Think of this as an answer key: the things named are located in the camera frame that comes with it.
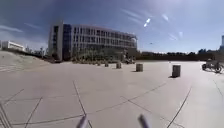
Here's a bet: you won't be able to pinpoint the low white building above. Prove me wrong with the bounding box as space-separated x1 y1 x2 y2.
0 40 26 52

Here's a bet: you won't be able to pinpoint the row of trees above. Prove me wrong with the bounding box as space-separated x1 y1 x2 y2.
136 48 224 62

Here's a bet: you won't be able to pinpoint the large grey office building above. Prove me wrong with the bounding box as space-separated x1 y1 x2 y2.
47 22 139 63

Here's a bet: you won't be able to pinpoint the robot's own part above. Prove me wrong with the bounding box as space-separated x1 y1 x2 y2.
137 114 151 128
76 114 90 128

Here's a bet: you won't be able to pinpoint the scooter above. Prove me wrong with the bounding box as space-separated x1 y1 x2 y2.
201 58 223 74

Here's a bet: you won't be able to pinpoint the grey paved plaza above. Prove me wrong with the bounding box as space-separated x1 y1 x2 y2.
0 60 224 128

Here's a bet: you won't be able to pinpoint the pale concrete slope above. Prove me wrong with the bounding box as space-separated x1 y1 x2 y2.
0 50 52 73

